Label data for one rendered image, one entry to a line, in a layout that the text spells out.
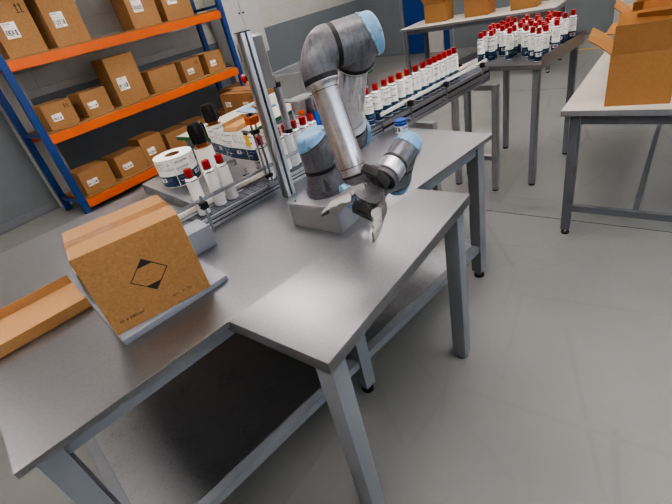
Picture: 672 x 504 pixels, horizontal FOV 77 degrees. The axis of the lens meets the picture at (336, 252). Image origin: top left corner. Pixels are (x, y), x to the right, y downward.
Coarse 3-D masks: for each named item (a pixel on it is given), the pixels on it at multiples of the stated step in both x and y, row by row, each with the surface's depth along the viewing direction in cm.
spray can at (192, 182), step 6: (186, 168) 168; (186, 174) 167; (192, 174) 168; (186, 180) 168; (192, 180) 168; (198, 180) 171; (192, 186) 169; (198, 186) 170; (192, 192) 170; (198, 192) 171; (192, 198) 173; (198, 198) 172; (198, 210) 175; (210, 210) 178
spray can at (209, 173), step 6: (204, 162) 172; (204, 168) 173; (210, 168) 174; (204, 174) 174; (210, 174) 174; (216, 174) 177; (210, 180) 175; (216, 180) 176; (210, 186) 176; (216, 186) 177; (210, 192) 179; (222, 192) 180; (216, 198) 179; (222, 198) 180; (216, 204) 181; (222, 204) 181
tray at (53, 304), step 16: (48, 288) 156; (64, 288) 158; (16, 304) 151; (32, 304) 153; (48, 304) 151; (64, 304) 148; (80, 304) 141; (0, 320) 148; (16, 320) 146; (32, 320) 144; (48, 320) 136; (64, 320) 139; (0, 336) 139; (16, 336) 131; (32, 336) 134; (0, 352) 129
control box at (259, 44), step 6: (252, 36) 156; (258, 36) 156; (258, 42) 157; (258, 48) 158; (264, 48) 158; (258, 54) 159; (264, 54) 159; (264, 60) 160; (264, 66) 161; (270, 66) 162; (264, 72) 162; (270, 72) 163; (264, 78) 163; (270, 78) 164; (270, 84) 165
